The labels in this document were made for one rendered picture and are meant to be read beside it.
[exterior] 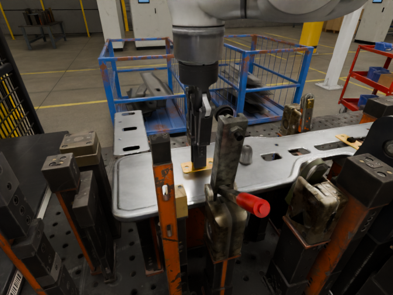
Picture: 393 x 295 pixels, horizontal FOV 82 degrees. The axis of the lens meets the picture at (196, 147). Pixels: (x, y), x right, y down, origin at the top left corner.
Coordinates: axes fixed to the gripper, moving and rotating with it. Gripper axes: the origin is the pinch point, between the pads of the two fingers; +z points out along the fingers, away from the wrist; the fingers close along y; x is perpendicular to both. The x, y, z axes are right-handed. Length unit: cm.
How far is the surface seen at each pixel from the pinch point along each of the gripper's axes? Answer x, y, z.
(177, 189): 7.6, -12.2, -1.3
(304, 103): -38.8, 13.3, -2.0
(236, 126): -0.1, -17.6, -15.5
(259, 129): -57, 63, 36
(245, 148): -11.8, -0.7, 1.0
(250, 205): 1.0, -25.4, -8.8
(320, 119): -102, 64, 36
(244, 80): -98, 166, 39
